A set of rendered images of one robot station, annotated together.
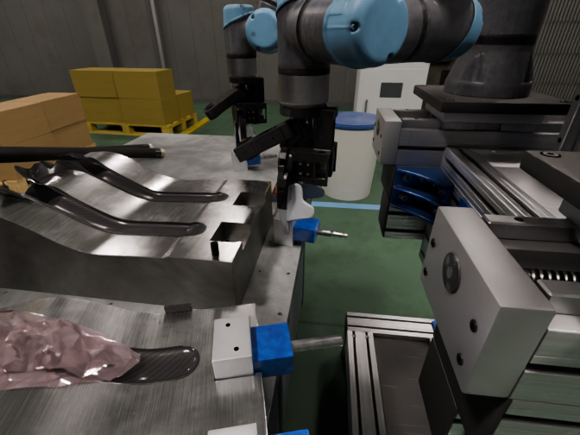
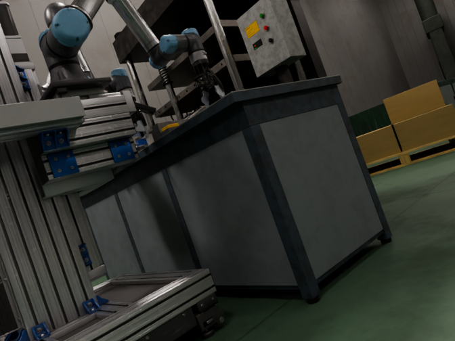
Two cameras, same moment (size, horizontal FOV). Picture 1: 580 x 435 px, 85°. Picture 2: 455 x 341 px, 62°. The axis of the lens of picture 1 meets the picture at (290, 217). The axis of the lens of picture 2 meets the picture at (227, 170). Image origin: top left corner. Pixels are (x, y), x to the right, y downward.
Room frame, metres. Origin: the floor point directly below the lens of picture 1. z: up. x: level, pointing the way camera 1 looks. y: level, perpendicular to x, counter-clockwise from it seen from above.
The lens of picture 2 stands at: (1.97, -1.15, 0.52)
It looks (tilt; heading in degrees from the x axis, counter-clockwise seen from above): 1 degrees up; 132
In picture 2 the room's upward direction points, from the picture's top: 20 degrees counter-clockwise
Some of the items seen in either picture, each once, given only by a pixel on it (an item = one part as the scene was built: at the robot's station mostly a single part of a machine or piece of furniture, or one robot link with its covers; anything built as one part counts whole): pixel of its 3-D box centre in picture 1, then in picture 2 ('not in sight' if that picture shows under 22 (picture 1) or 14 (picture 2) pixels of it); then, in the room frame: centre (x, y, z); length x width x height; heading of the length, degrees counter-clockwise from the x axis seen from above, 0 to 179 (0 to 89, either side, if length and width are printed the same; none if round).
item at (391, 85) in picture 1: (387, 85); not in sight; (3.59, -1.02, 0.70); 0.71 x 0.63 x 1.40; 171
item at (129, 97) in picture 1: (139, 98); not in sight; (4.62, 2.08, 0.39); 1.30 x 0.93 x 0.78; 84
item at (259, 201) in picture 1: (249, 208); not in sight; (0.50, 0.07, 0.87); 0.05 x 0.05 x 0.04; 82
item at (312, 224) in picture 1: (312, 230); (139, 143); (0.50, -0.04, 0.83); 0.13 x 0.05 x 0.05; 72
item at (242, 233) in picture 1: (231, 242); not in sight; (0.39, 0.09, 0.87); 0.05 x 0.05 x 0.04; 82
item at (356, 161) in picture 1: (349, 155); not in sight; (2.47, -0.47, 0.30); 0.49 x 0.49 x 0.60
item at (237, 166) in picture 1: (255, 157); not in sight; (0.90, 0.10, 0.83); 0.13 x 0.05 x 0.05; 109
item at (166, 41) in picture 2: not in sight; (172, 45); (0.86, 0.02, 1.14); 0.11 x 0.11 x 0.08; 81
